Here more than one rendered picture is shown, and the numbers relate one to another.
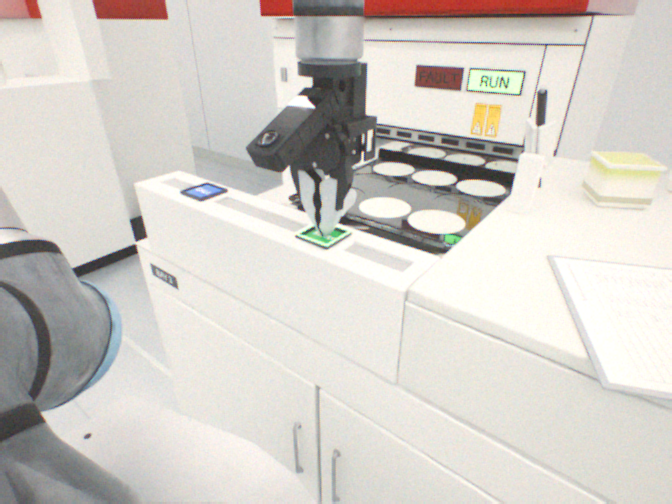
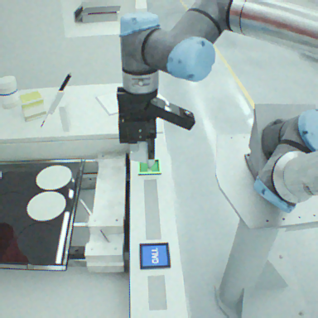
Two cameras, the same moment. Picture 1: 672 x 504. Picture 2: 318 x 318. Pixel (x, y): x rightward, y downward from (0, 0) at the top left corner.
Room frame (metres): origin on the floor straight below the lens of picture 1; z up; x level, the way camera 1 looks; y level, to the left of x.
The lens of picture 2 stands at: (0.86, 0.48, 1.45)
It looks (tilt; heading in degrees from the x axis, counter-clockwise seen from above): 38 degrees down; 229
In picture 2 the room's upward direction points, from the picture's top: straight up
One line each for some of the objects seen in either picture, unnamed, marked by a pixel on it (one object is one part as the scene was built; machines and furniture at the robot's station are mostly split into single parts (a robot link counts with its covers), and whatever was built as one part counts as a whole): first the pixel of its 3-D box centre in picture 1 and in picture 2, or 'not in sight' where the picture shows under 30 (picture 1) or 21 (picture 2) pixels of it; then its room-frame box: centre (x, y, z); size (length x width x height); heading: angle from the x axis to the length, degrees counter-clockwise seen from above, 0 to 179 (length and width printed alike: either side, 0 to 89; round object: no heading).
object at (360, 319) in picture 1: (263, 253); (152, 225); (0.57, 0.11, 0.89); 0.55 x 0.09 x 0.14; 52
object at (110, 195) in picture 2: not in sight; (109, 208); (0.60, -0.02, 0.87); 0.36 x 0.08 x 0.03; 52
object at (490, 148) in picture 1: (450, 141); not in sight; (0.99, -0.28, 0.96); 0.44 x 0.01 x 0.02; 52
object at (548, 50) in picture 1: (390, 107); not in sight; (1.11, -0.15, 1.02); 0.82 x 0.03 x 0.40; 52
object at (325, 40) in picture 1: (326, 41); (140, 79); (0.50, 0.01, 1.19); 0.08 x 0.08 x 0.05
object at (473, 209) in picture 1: (411, 192); (7, 206); (0.82, -0.16, 0.90); 0.34 x 0.34 x 0.01; 52
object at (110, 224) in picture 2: not in sight; (106, 224); (0.65, 0.05, 0.89); 0.08 x 0.03 x 0.03; 142
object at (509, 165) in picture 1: (445, 168); not in sight; (0.99, -0.28, 0.89); 0.44 x 0.02 x 0.10; 52
